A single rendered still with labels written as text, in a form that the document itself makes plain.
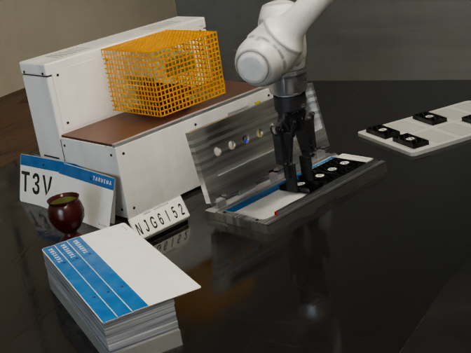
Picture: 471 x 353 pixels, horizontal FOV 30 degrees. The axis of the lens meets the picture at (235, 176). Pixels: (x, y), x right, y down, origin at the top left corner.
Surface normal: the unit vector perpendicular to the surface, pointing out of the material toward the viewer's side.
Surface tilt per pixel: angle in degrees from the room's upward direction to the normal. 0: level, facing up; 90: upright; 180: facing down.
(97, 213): 69
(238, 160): 79
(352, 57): 90
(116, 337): 90
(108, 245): 0
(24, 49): 90
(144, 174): 90
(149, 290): 0
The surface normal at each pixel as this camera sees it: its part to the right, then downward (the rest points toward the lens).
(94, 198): -0.75, -0.04
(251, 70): -0.40, 0.45
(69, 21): 0.86, 0.05
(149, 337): 0.44, 0.24
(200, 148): 0.66, -0.04
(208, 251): -0.14, -0.94
